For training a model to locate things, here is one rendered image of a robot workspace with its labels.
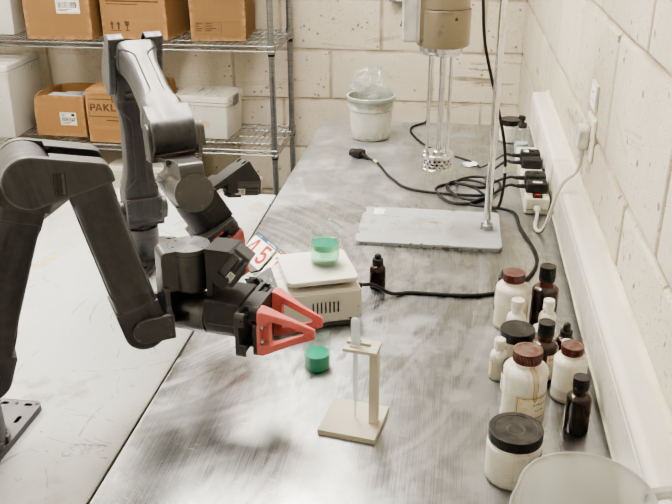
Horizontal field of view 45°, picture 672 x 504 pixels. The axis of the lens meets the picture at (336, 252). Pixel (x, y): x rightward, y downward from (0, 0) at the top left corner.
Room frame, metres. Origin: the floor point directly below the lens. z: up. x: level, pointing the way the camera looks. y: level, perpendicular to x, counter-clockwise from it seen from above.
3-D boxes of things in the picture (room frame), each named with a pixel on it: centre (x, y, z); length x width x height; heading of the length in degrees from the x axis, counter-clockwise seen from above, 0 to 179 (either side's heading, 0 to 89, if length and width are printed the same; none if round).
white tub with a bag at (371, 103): (2.33, -0.10, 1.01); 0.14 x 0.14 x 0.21
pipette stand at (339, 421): (0.93, -0.02, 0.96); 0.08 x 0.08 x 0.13; 73
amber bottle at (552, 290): (1.21, -0.35, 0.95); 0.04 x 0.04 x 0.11
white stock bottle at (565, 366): (1.00, -0.33, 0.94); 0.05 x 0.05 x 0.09
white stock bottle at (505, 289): (1.20, -0.29, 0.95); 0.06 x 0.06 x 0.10
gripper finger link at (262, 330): (0.96, 0.07, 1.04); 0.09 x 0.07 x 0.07; 73
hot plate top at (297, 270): (1.26, 0.03, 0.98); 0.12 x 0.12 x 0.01; 13
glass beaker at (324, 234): (1.27, 0.02, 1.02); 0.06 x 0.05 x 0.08; 102
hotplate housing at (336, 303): (1.25, 0.06, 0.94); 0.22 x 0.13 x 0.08; 103
